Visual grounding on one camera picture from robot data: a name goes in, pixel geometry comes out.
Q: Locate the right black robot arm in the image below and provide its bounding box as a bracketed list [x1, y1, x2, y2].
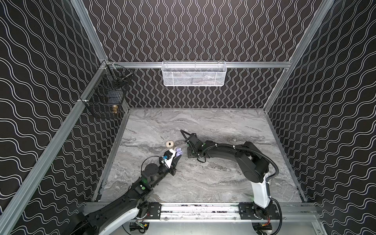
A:
[181, 130, 280, 209]

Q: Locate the purple round disc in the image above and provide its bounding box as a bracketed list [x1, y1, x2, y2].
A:
[174, 147, 183, 157]

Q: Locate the brass fitting in basket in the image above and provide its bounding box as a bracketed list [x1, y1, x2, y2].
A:
[112, 105, 118, 114]

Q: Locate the white mesh wall basket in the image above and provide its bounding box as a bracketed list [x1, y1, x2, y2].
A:
[161, 61, 227, 87]

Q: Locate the black wire wall basket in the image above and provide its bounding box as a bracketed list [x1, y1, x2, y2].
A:
[84, 63, 134, 120]

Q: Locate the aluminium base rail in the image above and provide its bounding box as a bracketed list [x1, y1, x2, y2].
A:
[84, 202, 326, 235]

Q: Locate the black mounting plate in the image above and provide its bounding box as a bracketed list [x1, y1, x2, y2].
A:
[238, 202, 281, 220]
[137, 202, 162, 220]

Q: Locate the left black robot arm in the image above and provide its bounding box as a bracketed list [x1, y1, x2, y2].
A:
[62, 147, 183, 235]

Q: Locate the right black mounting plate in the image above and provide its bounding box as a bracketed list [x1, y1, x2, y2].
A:
[238, 202, 281, 220]

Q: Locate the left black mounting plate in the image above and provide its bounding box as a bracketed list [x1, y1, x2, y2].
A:
[137, 202, 162, 220]

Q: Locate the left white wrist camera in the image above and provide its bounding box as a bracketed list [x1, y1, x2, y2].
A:
[160, 149, 176, 169]

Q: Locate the beige earbud charging case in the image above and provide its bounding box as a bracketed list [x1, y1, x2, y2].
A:
[165, 141, 174, 148]

